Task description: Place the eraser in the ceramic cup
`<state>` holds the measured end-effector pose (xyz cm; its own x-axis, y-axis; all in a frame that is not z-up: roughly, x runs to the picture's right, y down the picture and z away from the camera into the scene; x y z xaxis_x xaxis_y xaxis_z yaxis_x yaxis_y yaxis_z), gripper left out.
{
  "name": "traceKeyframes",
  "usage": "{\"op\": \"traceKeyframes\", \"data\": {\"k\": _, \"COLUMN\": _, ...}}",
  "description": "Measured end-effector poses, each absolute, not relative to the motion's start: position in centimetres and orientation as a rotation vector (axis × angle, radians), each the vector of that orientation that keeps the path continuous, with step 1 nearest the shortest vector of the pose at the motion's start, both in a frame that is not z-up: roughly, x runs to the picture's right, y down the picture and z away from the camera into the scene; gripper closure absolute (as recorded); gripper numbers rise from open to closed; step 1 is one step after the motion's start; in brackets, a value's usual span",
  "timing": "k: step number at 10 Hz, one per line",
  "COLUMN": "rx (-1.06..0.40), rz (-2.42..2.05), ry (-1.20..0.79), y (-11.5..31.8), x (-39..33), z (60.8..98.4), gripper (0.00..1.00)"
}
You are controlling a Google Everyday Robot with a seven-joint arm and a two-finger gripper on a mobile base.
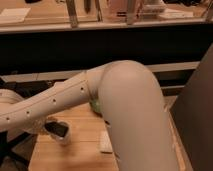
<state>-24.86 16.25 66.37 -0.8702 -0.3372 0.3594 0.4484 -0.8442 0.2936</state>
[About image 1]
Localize white paper on shelf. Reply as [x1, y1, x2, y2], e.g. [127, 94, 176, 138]
[0, 8, 30, 24]

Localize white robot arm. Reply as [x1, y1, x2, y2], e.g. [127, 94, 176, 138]
[0, 60, 179, 171]

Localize metal frame post left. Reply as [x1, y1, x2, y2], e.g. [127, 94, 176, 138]
[66, 0, 78, 28]

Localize ceramic cup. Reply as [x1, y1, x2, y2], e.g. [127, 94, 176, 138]
[45, 121, 71, 146]

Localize dark panel at right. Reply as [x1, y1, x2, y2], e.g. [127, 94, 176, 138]
[170, 43, 213, 171]

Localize green object behind arm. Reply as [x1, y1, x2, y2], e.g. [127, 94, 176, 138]
[89, 99, 102, 116]

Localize metal frame post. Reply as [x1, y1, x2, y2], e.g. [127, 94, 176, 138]
[66, 0, 78, 28]
[126, 0, 136, 25]

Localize metal frame post right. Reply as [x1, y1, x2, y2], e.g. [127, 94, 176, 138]
[126, 0, 136, 25]

